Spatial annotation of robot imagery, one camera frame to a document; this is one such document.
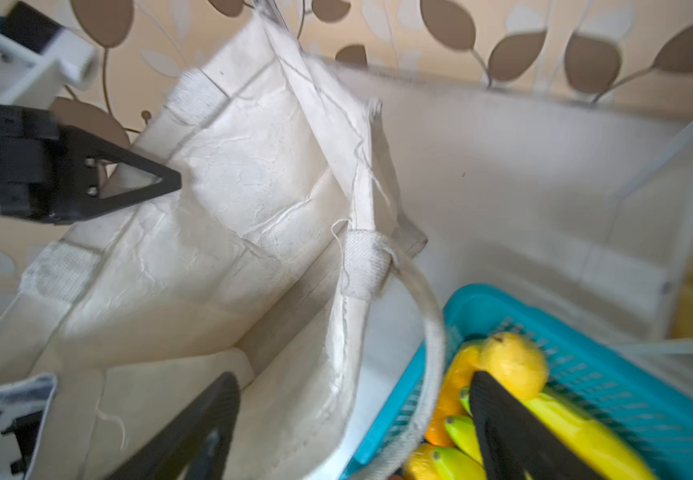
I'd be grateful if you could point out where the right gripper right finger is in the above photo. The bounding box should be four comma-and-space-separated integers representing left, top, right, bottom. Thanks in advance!
468, 371, 601, 480

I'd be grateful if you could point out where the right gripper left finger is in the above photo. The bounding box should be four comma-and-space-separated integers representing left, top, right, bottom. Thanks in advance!
108, 372, 240, 479

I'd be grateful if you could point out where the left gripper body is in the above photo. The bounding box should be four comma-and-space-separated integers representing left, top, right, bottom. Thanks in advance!
0, 105, 60, 222

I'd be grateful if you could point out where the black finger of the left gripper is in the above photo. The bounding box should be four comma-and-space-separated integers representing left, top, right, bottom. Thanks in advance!
46, 126, 182, 225

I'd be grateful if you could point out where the cream canvas tote bag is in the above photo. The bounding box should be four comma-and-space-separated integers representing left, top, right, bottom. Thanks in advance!
0, 9, 446, 479

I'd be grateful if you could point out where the banana bunch upper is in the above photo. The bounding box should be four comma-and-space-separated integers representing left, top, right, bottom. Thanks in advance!
417, 340, 654, 479

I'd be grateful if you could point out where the yellow pear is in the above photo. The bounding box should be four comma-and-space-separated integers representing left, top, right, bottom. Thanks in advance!
480, 332, 549, 401

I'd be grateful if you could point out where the teal plastic basket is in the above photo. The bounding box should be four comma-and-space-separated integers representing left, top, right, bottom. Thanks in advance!
339, 283, 693, 480

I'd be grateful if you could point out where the white wooden two-tier shelf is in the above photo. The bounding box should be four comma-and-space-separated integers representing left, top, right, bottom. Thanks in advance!
609, 89, 693, 361

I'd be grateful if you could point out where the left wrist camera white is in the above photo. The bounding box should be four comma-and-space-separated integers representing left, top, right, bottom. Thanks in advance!
0, 1, 100, 109

